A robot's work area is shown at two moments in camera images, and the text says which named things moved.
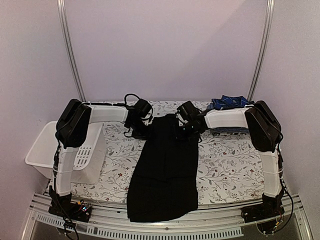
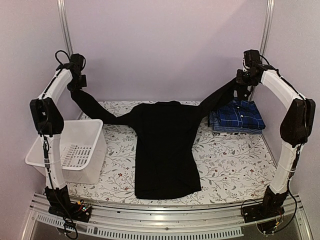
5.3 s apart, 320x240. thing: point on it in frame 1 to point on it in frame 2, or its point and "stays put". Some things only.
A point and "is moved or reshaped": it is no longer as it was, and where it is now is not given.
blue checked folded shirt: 231,130 stays put
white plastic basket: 90,159 stays put
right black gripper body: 188,132 to 246,79
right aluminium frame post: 270,10 stays put
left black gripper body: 140,131 to 77,83
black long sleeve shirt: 163,183 is moved or reshaped
